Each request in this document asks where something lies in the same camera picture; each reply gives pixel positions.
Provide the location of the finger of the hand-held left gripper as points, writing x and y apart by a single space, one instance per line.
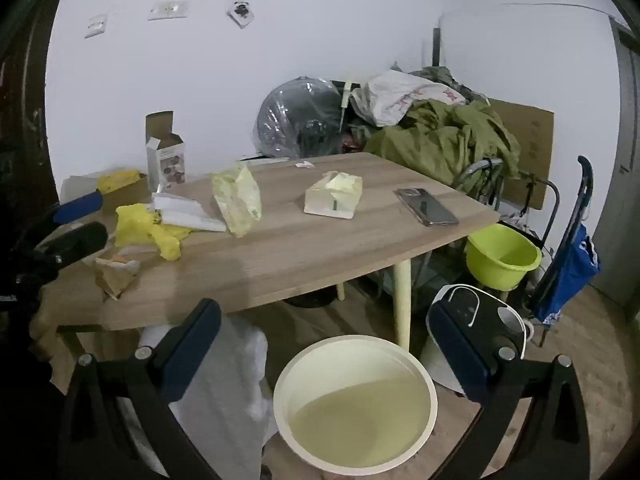
77 207
75 242

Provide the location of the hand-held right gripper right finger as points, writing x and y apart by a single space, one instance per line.
460 345

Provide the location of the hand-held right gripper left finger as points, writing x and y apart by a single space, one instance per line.
192 350

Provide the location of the brown paper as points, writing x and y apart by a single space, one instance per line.
115 275

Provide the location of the yellow cloth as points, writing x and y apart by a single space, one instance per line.
135 225

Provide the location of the white plastic mailer bag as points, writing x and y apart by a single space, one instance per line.
200 221
175 201

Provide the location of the cream round trash bin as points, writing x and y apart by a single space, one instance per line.
350 410

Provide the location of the translucent plastic container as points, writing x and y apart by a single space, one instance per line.
80 185

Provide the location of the yellow packet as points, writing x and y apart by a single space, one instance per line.
117 180

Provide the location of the yellow object in brown box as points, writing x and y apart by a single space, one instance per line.
127 200

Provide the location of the white electric heater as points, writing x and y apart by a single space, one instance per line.
507 317

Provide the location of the person's grey trousers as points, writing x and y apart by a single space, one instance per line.
225 400

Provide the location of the cream table leg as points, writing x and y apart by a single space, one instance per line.
401 305

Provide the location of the lime green basin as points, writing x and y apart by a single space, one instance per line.
495 270

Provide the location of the open white carton box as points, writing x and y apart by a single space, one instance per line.
165 165

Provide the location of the blue shopping trolley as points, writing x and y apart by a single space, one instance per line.
570 270

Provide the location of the smartphone in clear case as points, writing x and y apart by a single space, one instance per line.
425 207

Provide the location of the metal folding chair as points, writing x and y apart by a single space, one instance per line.
556 200

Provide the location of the tissue pack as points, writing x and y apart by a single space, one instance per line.
330 200

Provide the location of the olive green cloth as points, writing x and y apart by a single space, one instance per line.
435 135

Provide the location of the small white paper scrap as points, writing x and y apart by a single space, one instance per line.
304 164

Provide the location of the brown cardboard sheet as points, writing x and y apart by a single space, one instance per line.
530 130

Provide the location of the red cloth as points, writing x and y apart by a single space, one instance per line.
351 142

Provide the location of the plastic-wrapped electric fan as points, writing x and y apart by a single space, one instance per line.
290 115

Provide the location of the grey door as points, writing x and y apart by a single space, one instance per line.
625 160

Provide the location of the white plastic shopping bag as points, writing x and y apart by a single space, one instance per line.
395 92

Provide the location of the camouflage cloth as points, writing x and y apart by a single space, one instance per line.
440 76

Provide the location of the cream stick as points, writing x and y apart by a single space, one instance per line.
345 95

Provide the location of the black pole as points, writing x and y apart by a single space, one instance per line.
438 45

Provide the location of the single white wall socket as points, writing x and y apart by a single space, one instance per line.
96 25

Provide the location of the double white wall socket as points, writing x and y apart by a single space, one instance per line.
168 10

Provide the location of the broken wall socket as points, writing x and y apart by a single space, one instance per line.
241 12

